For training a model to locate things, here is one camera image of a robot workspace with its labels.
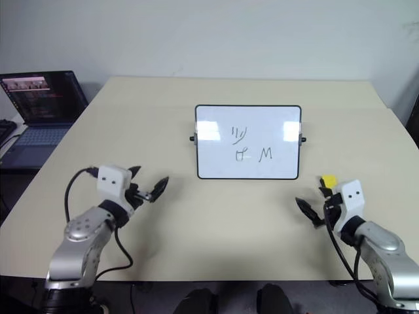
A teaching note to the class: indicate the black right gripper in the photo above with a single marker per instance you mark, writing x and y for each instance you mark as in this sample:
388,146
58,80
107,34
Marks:
331,209

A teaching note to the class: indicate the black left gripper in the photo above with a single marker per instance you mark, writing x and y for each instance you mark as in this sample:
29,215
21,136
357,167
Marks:
135,196

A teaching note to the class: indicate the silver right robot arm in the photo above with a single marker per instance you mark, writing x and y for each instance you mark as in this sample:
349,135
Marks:
389,258

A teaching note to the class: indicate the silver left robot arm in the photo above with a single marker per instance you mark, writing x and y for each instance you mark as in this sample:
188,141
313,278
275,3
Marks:
80,240

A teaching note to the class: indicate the yellow eraser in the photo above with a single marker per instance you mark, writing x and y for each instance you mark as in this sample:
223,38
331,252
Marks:
329,180

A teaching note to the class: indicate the small black-framed whiteboard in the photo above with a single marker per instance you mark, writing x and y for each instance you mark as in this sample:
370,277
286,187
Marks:
247,144

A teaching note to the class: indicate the open blue laptop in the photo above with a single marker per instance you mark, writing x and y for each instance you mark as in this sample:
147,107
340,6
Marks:
39,108

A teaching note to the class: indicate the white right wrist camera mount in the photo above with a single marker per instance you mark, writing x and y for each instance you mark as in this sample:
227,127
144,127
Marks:
351,202

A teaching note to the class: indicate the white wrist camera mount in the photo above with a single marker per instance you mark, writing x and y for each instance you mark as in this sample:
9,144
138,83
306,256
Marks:
351,202
111,186

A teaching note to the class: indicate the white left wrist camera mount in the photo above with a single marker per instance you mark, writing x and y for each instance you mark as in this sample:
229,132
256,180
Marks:
111,186

